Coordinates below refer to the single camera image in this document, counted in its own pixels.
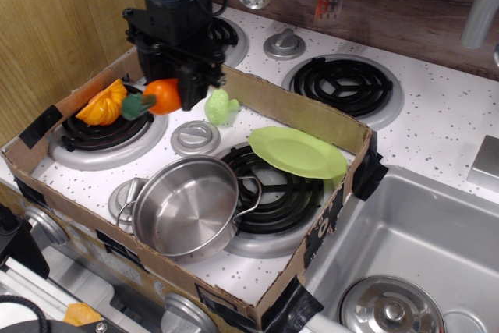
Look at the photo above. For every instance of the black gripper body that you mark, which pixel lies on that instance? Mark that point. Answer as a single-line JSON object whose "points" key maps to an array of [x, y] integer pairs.
{"points": [[181, 26]]}

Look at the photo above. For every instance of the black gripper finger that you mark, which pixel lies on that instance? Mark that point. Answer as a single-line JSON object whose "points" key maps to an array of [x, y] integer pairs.
{"points": [[159, 62], [192, 85]]}

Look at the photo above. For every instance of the orange toy carrot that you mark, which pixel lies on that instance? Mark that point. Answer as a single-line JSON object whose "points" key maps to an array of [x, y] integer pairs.
{"points": [[160, 97]]}

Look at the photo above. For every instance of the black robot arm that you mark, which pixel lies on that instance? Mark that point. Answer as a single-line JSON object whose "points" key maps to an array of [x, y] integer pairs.
{"points": [[173, 40]]}

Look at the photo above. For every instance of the light green plastic plate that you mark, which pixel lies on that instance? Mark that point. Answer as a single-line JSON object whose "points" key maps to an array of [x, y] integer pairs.
{"points": [[298, 153]]}

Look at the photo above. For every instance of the light green toy figure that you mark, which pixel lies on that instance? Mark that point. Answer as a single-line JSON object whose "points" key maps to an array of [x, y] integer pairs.
{"points": [[218, 106]]}

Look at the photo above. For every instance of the back left black burner coil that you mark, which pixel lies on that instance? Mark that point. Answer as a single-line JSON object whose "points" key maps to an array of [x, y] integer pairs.
{"points": [[231, 39]]}

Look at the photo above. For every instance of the black burner coil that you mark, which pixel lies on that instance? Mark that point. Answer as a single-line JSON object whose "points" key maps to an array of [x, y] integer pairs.
{"points": [[357, 86], [287, 207], [231, 39], [79, 146]]}

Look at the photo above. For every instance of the silver centre stove knob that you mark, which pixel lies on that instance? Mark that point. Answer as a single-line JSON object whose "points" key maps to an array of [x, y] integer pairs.
{"points": [[195, 137]]}

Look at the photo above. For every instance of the silver stove knob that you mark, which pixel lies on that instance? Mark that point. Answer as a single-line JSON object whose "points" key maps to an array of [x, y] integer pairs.
{"points": [[195, 137], [284, 46], [122, 201]]}

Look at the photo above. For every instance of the orange toy pumpkin slice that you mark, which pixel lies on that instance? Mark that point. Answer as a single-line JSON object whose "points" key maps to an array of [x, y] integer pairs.
{"points": [[105, 107]]}

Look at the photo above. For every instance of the cardboard fence with black tape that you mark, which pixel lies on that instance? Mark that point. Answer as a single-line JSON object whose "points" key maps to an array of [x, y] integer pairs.
{"points": [[264, 98]]}

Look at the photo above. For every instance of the silver back stove knob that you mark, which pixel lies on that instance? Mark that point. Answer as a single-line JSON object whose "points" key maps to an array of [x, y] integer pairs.
{"points": [[284, 46]]}

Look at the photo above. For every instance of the front left black burner coil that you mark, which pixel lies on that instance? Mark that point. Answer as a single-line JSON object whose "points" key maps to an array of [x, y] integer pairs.
{"points": [[79, 146]]}

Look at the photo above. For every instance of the stainless steel pot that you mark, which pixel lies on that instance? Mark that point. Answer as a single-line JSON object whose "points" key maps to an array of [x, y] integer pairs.
{"points": [[188, 210]]}

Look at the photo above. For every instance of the front right black burner coil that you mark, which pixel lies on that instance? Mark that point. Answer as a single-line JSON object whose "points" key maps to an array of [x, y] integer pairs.
{"points": [[287, 207]]}

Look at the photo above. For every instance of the silver front stove knob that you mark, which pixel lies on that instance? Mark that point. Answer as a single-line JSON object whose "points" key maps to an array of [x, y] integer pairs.
{"points": [[122, 201]]}

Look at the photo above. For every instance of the hanging silver slotted spatula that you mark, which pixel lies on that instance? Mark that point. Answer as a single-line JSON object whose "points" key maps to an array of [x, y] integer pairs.
{"points": [[327, 13]]}

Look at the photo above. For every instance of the back right black burner coil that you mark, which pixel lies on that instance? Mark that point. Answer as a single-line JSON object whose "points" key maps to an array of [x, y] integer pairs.
{"points": [[357, 86]]}

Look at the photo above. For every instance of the silver oven front knob left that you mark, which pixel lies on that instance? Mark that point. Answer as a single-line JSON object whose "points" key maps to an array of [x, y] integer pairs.
{"points": [[45, 230]]}

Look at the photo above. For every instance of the silver oven knob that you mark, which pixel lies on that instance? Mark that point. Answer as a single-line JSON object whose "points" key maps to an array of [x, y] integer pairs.
{"points": [[45, 230], [183, 316]]}

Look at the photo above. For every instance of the silver oven front knob right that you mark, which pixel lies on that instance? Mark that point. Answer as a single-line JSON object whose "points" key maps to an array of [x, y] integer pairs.
{"points": [[183, 316]]}

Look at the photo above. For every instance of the small orange toy piece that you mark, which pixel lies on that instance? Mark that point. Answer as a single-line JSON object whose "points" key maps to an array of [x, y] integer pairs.
{"points": [[79, 314]]}

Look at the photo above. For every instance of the silver sink basin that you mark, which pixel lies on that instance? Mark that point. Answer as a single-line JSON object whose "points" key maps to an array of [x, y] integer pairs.
{"points": [[411, 227]]}

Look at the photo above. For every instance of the silver pot lid in sink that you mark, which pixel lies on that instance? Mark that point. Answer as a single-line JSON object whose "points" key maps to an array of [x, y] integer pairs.
{"points": [[384, 303]]}

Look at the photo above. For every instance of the silver block beside sink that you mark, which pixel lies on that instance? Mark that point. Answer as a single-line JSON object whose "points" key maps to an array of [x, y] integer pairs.
{"points": [[484, 170]]}

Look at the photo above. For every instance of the silver faucet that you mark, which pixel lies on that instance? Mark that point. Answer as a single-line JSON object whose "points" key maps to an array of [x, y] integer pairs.
{"points": [[478, 23]]}

